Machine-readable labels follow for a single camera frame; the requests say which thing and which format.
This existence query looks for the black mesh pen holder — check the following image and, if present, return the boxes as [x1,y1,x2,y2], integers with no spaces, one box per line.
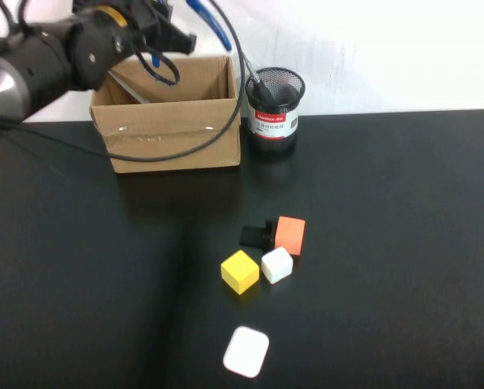
[244,66,306,154]

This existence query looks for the red handled scissors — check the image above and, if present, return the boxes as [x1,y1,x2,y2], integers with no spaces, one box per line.
[107,71,150,105]

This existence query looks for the blue handled cutting pliers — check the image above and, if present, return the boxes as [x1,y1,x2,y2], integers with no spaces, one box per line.
[151,0,233,69]

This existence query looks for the white cube block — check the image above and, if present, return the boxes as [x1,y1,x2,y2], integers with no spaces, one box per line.
[260,246,294,285]

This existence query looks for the brown cardboard box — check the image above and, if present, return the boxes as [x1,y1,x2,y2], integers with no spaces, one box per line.
[88,55,242,174]

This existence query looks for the orange block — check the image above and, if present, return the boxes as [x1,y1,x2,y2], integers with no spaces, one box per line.
[273,216,306,257]

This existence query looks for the short looped black cable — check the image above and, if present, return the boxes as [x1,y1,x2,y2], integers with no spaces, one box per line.
[131,36,182,88]

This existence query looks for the yellow cube block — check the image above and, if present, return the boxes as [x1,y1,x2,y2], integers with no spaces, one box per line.
[220,249,261,296]

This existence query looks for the black block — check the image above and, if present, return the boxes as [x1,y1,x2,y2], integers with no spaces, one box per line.
[238,219,278,249]

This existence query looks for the flat white rounded block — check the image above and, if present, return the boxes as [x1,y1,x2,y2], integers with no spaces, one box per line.
[222,325,271,379]

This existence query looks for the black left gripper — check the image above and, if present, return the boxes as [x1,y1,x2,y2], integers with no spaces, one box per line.
[114,0,198,56]

